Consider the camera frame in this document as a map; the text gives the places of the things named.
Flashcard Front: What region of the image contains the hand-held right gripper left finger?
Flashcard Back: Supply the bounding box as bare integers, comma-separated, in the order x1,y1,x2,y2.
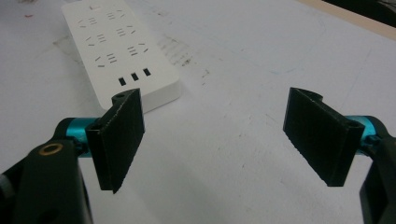
53,88,146,194

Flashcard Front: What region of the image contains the white power strip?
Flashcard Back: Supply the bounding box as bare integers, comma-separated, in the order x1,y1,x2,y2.
61,0,182,114

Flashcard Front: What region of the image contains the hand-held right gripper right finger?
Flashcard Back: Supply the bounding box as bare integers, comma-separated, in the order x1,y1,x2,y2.
282,87,390,188

